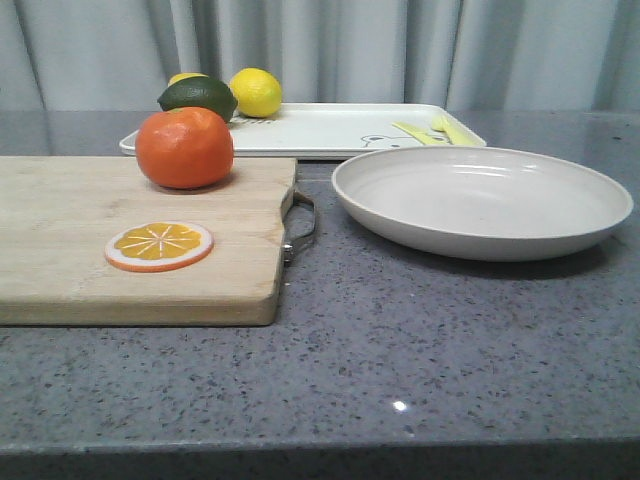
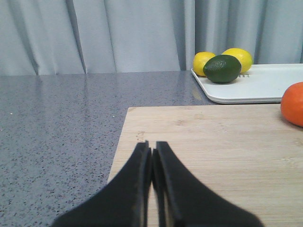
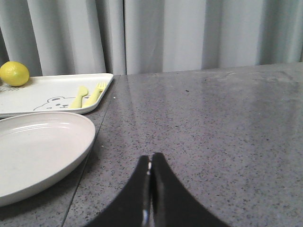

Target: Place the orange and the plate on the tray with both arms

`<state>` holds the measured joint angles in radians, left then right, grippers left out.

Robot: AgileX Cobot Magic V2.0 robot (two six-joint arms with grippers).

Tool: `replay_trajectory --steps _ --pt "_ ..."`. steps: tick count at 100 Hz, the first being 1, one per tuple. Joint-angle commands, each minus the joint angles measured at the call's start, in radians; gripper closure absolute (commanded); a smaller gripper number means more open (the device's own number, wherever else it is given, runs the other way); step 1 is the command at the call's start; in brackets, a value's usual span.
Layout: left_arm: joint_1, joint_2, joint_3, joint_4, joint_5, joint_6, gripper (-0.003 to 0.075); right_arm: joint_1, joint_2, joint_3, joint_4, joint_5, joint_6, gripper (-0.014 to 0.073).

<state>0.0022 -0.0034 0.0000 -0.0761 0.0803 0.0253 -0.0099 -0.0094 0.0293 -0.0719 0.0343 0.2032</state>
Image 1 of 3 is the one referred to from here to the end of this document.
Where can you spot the beige round plate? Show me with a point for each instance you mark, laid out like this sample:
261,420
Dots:
481,203

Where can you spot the orange mandarin fruit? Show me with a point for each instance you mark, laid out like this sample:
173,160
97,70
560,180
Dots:
184,148

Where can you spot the white rectangular bear tray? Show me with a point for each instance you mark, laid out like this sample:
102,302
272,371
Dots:
316,131

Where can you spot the yellow plastic knife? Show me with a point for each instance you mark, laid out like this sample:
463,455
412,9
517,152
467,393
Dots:
418,134

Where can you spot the yellow lemon front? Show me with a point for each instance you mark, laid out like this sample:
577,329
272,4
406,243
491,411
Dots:
258,92

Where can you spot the orange slice toy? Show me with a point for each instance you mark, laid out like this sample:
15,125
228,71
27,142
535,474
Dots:
159,246

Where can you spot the yellow plastic fork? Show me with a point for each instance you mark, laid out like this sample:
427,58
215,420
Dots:
457,133

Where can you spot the green lime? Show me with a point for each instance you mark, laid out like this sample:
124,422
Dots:
204,92

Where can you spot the yellow lemon behind lime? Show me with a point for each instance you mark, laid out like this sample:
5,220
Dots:
183,76

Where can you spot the wooden cutting board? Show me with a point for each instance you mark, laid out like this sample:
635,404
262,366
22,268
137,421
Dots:
91,241

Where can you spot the grey curtain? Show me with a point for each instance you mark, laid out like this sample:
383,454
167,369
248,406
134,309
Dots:
461,55

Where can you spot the metal cutting board handle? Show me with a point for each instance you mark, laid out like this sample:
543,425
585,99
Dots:
300,222

